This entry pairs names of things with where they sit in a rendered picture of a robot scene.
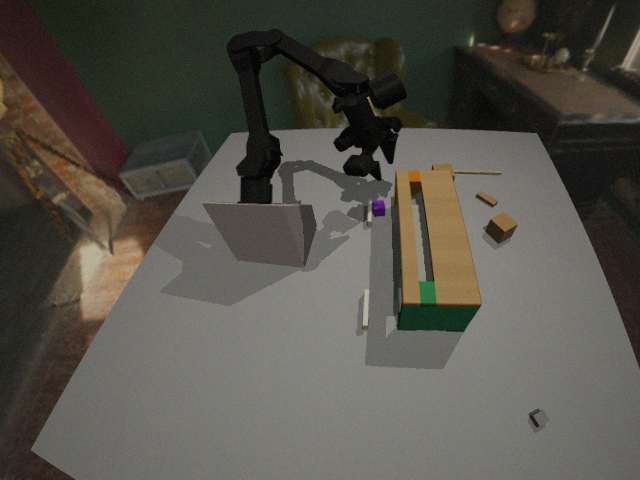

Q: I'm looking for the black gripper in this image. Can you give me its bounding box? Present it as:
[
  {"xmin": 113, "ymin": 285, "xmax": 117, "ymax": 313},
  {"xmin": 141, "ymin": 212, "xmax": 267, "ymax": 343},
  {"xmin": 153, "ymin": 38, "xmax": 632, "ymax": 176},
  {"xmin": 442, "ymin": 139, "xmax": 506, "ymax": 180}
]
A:
[{"xmin": 343, "ymin": 116, "xmax": 403, "ymax": 181}]

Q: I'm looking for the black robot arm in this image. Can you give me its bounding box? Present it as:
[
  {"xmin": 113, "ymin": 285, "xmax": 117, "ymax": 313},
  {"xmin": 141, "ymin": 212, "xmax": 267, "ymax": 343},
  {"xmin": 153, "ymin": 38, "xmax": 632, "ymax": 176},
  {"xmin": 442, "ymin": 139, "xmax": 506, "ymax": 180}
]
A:
[{"xmin": 226, "ymin": 29, "xmax": 407, "ymax": 204}]

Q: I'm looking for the purple cube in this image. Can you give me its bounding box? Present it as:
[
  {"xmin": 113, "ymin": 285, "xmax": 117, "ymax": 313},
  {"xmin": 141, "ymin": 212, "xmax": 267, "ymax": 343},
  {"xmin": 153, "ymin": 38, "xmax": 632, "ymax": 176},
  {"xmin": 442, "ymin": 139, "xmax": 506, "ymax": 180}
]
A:
[{"xmin": 372, "ymin": 200, "xmax": 385, "ymax": 217}]

